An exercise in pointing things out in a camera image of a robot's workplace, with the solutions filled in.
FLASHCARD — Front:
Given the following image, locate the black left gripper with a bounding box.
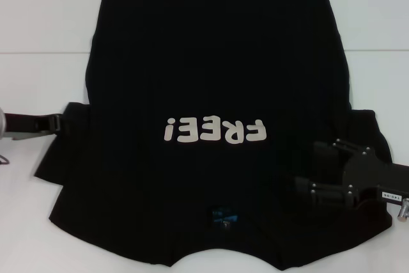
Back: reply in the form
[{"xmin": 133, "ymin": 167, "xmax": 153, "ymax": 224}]
[{"xmin": 6, "ymin": 113, "xmax": 70, "ymax": 141}]

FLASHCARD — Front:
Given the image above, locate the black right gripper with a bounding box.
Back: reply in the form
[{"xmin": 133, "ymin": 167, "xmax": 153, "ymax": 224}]
[{"xmin": 294, "ymin": 138, "xmax": 409, "ymax": 207}]

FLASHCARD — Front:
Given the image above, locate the black shirt with FREE print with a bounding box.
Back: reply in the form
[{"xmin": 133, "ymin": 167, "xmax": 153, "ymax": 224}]
[{"xmin": 33, "ymin": 0, "xmax": 394, "ymax": 273}]

